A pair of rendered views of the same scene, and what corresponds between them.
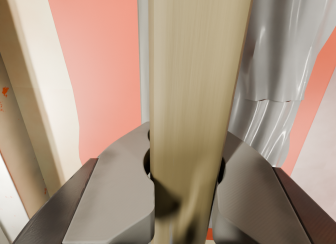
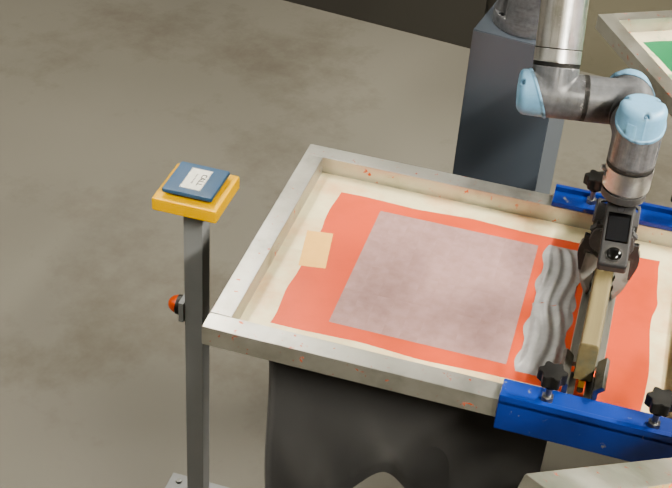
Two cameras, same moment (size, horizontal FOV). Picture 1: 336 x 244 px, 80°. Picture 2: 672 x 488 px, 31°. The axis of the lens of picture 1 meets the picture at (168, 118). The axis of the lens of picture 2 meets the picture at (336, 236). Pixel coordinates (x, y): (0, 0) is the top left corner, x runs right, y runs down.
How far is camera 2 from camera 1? 199 cm
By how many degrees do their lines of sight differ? 28
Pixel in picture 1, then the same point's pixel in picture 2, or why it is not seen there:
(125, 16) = (615, 345)
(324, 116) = (520, 295)
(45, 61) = (659, 341)
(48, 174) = not seen: outside the picture
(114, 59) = (624, 335)
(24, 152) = not seen: outside the picture
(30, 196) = not seen: outside the picture
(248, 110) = (560, 303)
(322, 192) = (510, 260)
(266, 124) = (550, 296)
